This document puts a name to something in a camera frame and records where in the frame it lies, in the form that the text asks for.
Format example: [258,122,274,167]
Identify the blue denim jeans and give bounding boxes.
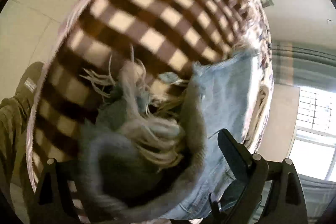
[77,47,261,222]

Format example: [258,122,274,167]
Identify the green striped curtain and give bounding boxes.
[272,40,336,92]

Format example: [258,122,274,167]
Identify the floral bed blanket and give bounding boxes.
[26,0,274,189]

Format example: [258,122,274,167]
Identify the barred bedroom window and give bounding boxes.
[289,87,335,182]

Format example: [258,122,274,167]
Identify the white folded garment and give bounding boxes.
[243,84,271,148]

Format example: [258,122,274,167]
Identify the olive green sleeve forearm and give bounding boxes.
[0,61,46,214]

